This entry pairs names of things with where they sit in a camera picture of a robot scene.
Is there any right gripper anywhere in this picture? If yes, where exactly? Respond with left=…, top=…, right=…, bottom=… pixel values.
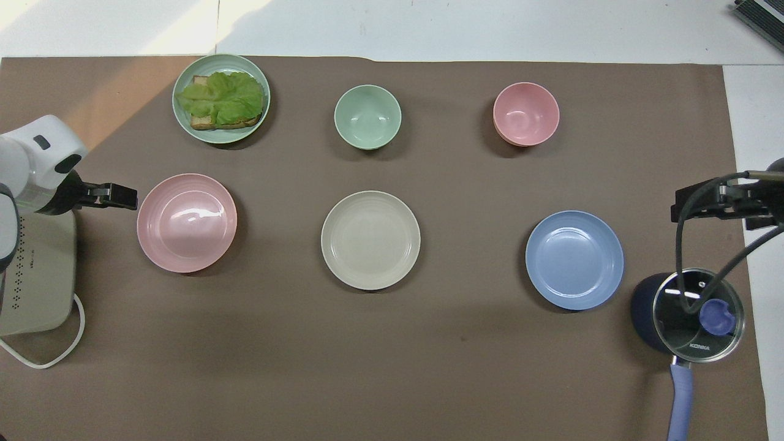
left=747, top=157, right=784, bottom=225

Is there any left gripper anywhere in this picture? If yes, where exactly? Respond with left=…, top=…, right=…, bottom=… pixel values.
left=37, top=170, right=94, bottom=216

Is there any beige perforated appliance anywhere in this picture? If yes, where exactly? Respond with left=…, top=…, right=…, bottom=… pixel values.
left=0, top=207, right=78, bottom=337

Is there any pink plate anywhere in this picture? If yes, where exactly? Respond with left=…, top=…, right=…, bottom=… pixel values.
left=136, top=173, right=238, bottom=274

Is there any green plate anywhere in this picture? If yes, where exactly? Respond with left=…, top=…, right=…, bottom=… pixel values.
left=171, top=54, right=271, bottom=145

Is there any toasted bread slice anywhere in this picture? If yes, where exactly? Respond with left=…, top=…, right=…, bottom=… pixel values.
left=189, top=75, right=265, bottom=131

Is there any glass lid with blue knob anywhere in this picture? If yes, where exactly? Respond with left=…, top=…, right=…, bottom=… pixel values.
left=652, top=268, right=747, bottom=364

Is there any dark blue pot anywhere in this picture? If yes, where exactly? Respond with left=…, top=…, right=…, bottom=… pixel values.
left=630, top=268, right=747, bottom=441

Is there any grey ribbed object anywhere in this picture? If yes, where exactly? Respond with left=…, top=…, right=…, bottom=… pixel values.
left=731, top=0, right=784, bottom=53

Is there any green lettuce leaf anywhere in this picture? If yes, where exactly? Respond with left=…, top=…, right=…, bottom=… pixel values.
left=176, top=70, right=266, bottom=126

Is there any blue plate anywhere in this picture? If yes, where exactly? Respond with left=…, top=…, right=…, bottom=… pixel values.
left=525, top=210, right=625, bottom=311

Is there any pink bowl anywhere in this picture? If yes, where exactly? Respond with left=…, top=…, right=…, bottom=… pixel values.
left=492, top=81, right=560, bottom=148

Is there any beige plate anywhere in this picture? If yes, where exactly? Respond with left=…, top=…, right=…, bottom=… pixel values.
left=320, top=190, right=422, bottom=292

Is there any green bowl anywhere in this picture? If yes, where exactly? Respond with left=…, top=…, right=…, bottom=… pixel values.
left=334, top=84, right=403, bottom=151

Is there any black cable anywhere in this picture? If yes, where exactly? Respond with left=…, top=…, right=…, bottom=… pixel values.
left=674, top=171, right=784, bottom=315

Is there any white cable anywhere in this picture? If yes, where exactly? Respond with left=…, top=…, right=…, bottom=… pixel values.
left=0, top=293, right=86, bottom=370

